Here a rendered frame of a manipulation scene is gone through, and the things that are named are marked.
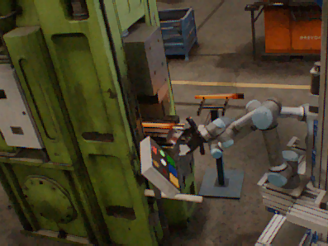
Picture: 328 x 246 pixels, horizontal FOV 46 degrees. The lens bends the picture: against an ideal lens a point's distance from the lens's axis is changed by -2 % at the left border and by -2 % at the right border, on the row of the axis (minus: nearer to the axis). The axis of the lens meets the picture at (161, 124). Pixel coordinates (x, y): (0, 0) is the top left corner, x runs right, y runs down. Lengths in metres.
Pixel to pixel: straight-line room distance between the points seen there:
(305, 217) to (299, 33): 4.04
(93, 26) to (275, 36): 4.28
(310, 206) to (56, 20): 1.97
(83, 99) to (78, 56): 0.32
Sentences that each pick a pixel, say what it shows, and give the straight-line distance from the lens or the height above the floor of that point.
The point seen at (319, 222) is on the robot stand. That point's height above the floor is 0.73.
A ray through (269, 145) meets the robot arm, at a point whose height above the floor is 1.22.
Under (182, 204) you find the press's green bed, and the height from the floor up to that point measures 0.31.
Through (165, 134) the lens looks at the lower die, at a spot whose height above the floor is 0.98.
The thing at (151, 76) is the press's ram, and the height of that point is 1.51.
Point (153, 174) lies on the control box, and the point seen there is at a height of 1.14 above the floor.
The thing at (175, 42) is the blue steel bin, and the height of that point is 0.32.
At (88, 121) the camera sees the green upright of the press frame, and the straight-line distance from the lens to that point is 2.84.
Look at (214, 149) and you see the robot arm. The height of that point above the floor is 0.92.
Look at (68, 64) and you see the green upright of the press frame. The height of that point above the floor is 1.70.
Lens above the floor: 2.60
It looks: 31 degrees down
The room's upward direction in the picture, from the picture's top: 11 degrees counter-clockwise
